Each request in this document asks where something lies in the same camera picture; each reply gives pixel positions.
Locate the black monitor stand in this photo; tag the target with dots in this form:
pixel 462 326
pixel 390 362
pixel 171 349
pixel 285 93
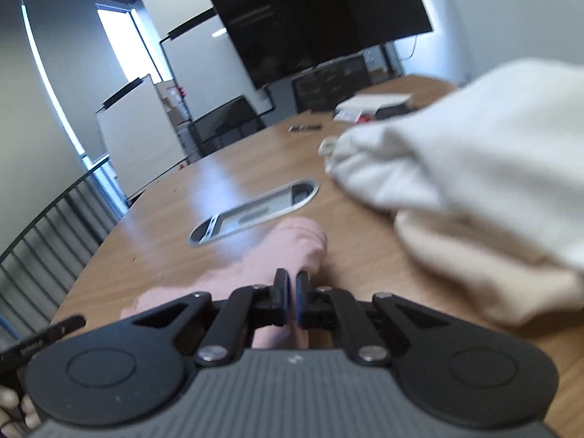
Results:
pixel 393 59

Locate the black mesh office chair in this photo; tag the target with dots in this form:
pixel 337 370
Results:
pixel 333 82
pixel 223 123

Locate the large black monitor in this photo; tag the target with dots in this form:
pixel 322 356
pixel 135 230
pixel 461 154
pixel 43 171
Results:
pixel 319 18

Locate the black pen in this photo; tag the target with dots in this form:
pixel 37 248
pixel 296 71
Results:
pixel 304 127

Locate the pink t-shirt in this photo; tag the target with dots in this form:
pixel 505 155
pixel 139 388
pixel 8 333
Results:
pixel 283 246

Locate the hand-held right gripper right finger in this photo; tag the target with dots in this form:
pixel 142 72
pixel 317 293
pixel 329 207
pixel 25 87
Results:
pixel 301 294

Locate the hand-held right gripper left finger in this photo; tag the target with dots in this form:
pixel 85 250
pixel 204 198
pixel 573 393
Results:
pixel 285 292

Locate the flip chart easel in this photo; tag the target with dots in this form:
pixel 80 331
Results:
pixel 137 141

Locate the cream garment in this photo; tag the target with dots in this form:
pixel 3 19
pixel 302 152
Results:
pixel 479 278

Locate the person's left hand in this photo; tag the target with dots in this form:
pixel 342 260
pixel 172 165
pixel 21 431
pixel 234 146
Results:
pixel 16 413

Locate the large whiteboard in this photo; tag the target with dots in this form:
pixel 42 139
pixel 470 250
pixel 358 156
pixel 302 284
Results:
pixel 205 68

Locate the stacked cardboard boxes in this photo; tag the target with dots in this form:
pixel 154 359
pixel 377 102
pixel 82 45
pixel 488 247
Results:
pixel 173 109

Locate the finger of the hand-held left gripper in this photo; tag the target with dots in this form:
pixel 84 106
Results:
pixel 66 326

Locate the white sweatshirt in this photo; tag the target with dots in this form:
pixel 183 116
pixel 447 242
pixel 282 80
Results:
pixel 479 155

